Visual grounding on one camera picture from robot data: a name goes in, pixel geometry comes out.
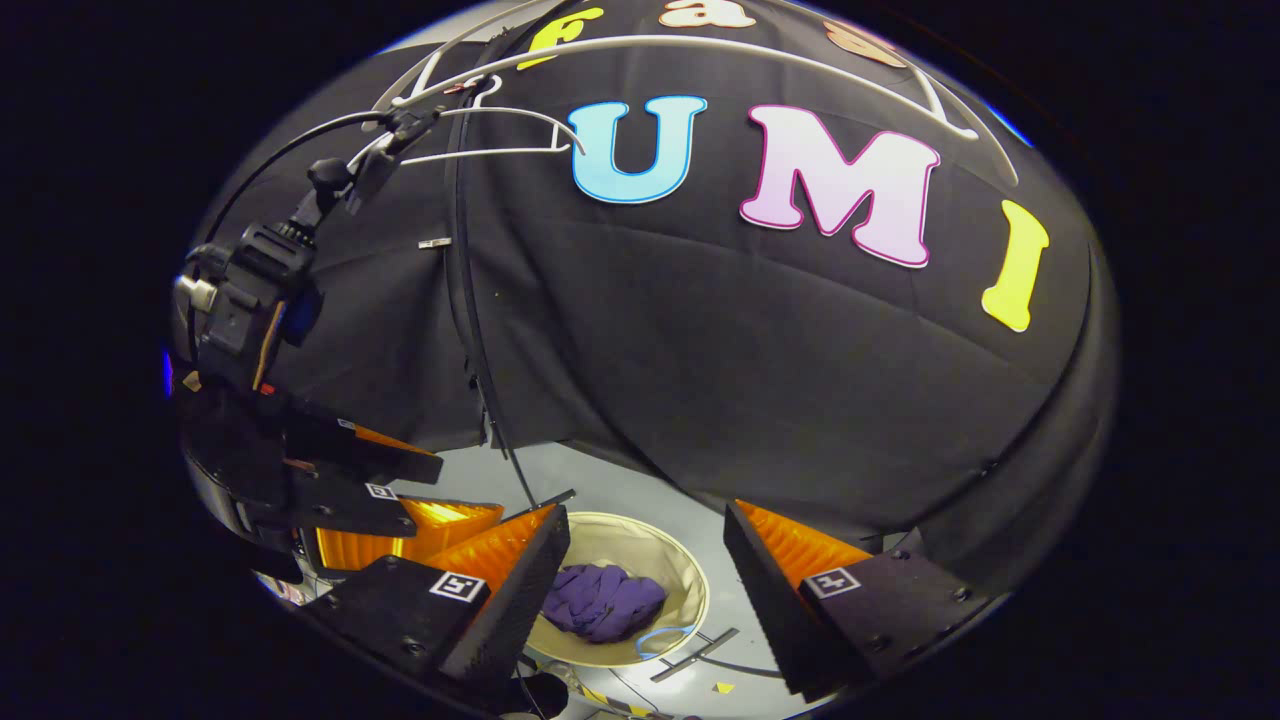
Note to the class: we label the black backdrop cloth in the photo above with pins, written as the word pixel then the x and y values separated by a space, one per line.
pixel 700 350

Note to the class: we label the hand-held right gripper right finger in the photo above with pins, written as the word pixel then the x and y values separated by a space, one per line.
pixel 765 610

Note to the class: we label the grey metal bar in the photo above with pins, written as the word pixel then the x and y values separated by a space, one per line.
pixel 695 654

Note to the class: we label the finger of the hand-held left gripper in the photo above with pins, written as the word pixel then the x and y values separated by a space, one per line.
pixel 340 510
pixel 360 450

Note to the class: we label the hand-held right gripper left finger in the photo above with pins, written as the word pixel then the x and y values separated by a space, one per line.
pixel 520 600

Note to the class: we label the white plastic hanger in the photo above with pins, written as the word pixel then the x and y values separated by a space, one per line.
pixel 640 41
pixel 480 155

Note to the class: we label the purple ribbed jacket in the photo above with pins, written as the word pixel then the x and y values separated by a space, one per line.
pixel 605 600

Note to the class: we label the beige round laundry hamper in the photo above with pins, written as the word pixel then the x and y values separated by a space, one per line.
pixel 620 540

